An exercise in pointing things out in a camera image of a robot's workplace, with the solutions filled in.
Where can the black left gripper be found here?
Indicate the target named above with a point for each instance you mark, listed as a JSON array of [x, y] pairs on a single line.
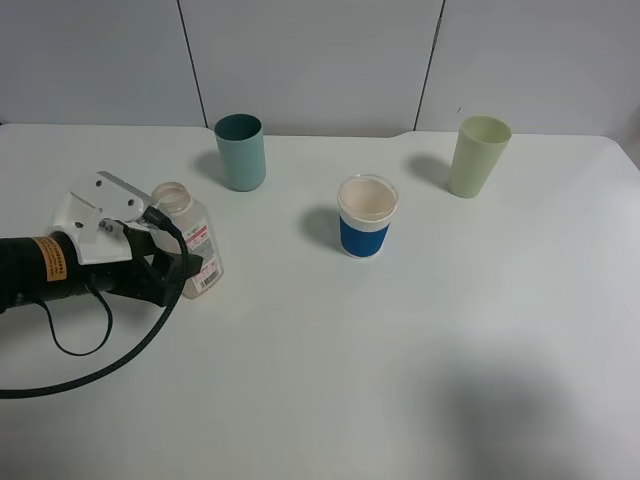
[[148, 275]]

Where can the clear plastic drink bottle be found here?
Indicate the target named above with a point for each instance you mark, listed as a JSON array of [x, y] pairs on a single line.
[[193, 220]]

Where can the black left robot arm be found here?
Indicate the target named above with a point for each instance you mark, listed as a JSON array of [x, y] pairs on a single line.
[[47, 268]]

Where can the teal plastic cup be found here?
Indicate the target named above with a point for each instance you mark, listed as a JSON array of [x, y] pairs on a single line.
[[241, 148]]

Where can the white cup with blue sleeve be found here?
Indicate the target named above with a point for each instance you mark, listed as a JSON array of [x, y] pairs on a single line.
[[366, 205]]

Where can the pale green plastic cup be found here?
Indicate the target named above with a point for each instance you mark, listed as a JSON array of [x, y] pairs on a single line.
[[480, 144]]

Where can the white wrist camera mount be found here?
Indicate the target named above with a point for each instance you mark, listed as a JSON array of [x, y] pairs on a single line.
[[94, 213]]

